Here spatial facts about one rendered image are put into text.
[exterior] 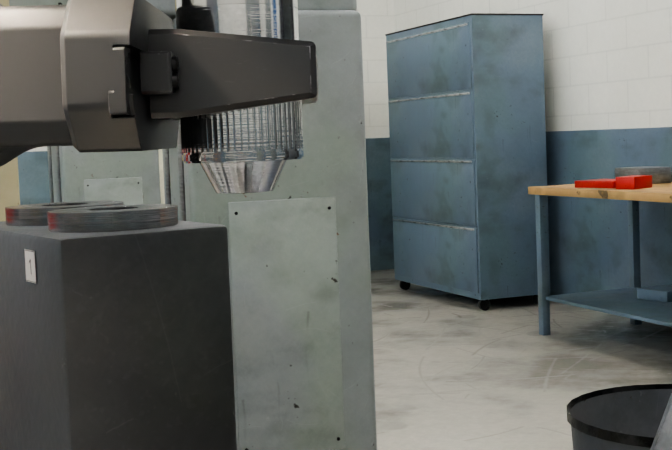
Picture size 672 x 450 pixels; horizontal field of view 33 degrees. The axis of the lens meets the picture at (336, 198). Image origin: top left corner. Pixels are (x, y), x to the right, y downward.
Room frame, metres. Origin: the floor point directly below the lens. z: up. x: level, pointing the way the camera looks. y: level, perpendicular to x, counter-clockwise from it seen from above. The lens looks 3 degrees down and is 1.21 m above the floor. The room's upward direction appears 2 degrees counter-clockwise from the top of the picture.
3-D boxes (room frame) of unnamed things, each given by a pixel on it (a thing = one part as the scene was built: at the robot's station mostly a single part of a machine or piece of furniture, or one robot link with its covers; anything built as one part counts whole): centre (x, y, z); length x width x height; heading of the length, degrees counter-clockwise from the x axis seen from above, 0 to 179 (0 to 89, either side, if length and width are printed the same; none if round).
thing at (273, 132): (0.44, 0.04, 1.23); 0.05 x 0.05 x 0.06
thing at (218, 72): (0.41, 0.04, 1.23); 0.06 x 0.02 x 0.03; 90
